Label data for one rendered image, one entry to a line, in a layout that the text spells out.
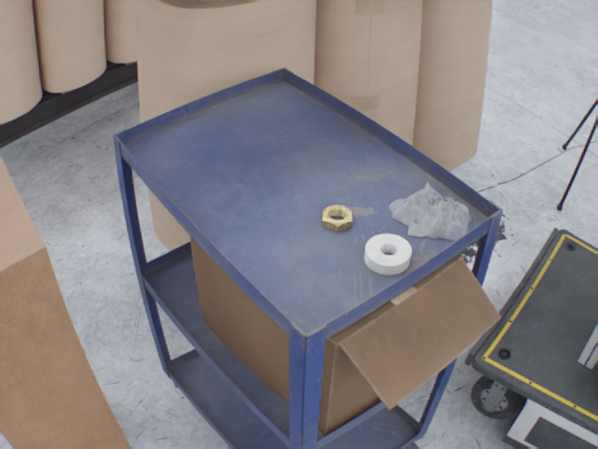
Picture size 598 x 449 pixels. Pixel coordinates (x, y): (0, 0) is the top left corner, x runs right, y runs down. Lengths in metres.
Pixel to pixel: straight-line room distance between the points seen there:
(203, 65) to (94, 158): 1.51
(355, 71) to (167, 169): 0.76
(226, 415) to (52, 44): 2.05
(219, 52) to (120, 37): 1.82
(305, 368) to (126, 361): 1.17
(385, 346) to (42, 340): 0.62
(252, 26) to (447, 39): 0.84
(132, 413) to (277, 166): 0.99
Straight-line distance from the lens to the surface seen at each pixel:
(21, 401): 1.27
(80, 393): 1.32
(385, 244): 1.02
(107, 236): 2.46
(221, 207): 1.11
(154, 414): 1.88
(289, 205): 1.11
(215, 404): 1.73
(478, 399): 1.87
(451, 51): 2.14
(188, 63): 1.51
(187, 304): 1.46
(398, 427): 1.70
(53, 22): 3.03
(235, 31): 1.46
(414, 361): 1.02
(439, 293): 1.08
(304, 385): 0.96
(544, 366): 1.67
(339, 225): 1.06
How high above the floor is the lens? 1.57
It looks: 40 degrees down
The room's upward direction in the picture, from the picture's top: 2 degrees clockwise
